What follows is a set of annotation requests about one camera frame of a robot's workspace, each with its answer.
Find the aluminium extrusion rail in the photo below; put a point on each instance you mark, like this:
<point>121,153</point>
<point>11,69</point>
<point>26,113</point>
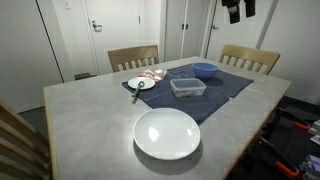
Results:
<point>311,165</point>

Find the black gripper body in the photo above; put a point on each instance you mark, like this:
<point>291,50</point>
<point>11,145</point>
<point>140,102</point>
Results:
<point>230,6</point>

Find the dark blue cloth placemat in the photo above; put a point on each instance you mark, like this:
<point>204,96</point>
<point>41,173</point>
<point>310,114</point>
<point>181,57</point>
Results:
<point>186,106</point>
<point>230,85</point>

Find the large white plate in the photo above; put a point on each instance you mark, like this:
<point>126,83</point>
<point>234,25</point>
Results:
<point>166,133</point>

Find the light wooden slat-back chair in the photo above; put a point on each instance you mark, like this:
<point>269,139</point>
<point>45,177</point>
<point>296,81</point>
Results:
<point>250,53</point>
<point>20,146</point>
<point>133,53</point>

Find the clear plastic lunchbox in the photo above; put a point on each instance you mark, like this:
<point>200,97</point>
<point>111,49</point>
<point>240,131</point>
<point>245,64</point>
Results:
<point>188,87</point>

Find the metal spoon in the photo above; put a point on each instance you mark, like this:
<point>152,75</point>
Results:
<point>136,95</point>

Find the clear bag of orange snacks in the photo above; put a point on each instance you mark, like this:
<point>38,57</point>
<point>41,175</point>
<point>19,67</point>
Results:
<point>153,75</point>

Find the black floor box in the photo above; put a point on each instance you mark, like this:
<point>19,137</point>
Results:
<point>85,76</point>

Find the white room door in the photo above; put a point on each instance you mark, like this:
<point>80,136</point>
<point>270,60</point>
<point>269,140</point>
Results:
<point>240,36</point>
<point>116,43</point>

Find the small white light switch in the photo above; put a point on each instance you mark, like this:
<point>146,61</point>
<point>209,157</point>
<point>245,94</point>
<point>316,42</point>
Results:
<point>67,4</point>

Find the wrist mounted camera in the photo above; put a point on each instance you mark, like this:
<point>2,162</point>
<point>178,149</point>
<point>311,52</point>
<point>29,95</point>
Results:
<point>250,8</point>

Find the white closet door panel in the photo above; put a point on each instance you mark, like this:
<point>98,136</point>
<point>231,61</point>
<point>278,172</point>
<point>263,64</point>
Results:
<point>173,33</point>
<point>196,33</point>

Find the small white plate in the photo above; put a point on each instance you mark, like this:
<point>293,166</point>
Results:
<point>148,83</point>

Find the blue plastic bowl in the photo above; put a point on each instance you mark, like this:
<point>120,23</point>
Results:
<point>205,71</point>

